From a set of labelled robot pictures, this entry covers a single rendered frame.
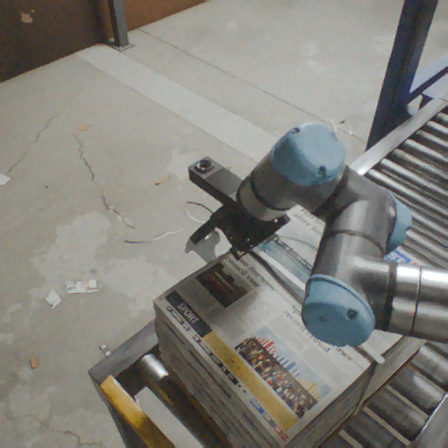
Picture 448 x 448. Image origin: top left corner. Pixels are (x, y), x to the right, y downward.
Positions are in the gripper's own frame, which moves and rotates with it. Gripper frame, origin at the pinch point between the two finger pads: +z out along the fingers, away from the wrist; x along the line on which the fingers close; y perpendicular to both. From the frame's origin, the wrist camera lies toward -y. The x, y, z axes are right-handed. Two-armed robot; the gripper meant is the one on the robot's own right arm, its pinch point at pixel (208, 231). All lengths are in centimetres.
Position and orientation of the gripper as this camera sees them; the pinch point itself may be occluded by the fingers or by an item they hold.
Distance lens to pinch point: 84.5
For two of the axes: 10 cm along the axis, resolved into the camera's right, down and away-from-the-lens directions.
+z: -3.5, 3.3, 8.8
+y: 6.0, 8.0, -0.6
